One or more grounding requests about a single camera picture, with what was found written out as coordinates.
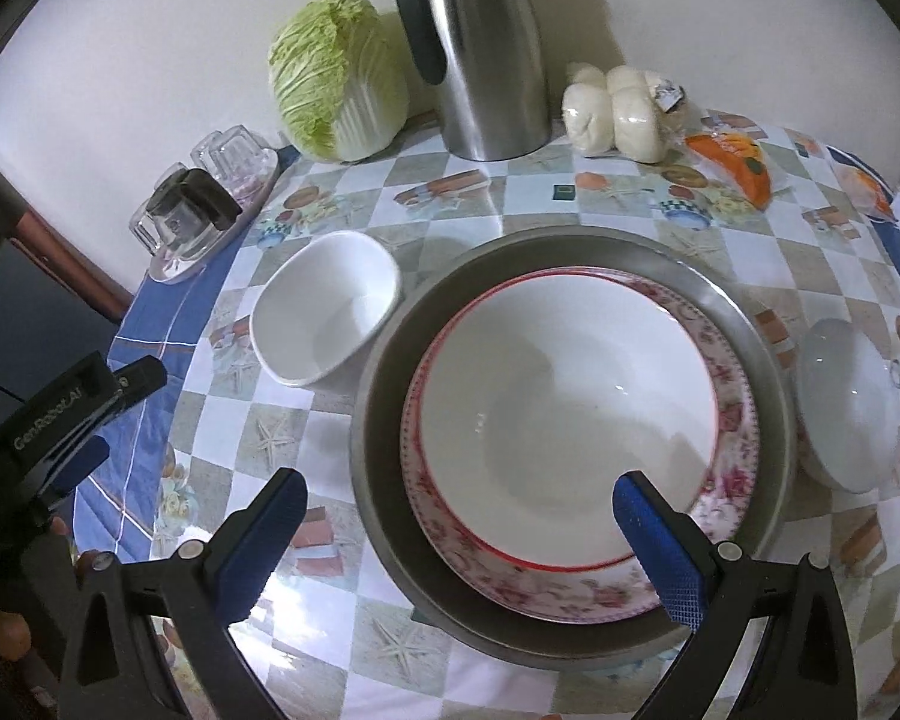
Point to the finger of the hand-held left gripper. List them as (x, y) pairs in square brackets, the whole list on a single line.
[(139, 382), (82, 461)]

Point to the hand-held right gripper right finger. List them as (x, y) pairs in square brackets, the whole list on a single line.
[(660, 547)]

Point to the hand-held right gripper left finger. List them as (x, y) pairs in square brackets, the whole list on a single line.
[(259, 547)]

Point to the strawberry print red-rim bowl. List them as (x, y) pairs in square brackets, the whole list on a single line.
[(570, 420)]

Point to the stainless steel plate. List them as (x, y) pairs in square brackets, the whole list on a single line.
[(386, 405)]

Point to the pink floral ceramic plate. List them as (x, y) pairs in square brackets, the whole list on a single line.
[(450, 540)]

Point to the small plain white bowl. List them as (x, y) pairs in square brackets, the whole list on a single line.
[(322, 307)]

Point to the pale blue bowl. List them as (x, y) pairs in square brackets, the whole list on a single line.
[(847, 405)]

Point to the person's left hand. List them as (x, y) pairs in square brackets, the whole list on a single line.
[(1, 634)]

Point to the glass cups on tray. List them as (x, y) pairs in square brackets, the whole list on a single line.
[(187, 262)]

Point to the glass jug with black lid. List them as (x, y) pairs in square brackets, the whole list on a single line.
[(187, 214)]

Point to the clear glass cup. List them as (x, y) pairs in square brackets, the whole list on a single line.
[(210, 151), (246, 157)]

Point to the napa cabbage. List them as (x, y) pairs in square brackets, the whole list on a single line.
[(330, 75)]

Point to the orange snack packet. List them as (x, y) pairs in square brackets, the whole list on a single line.
[(866, 191), (735, 161)]

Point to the bag of white steamed buns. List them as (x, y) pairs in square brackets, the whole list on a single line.
[(622, 109)]

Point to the stainless steel thermos jug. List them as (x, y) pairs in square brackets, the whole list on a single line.
[(487, 75)]

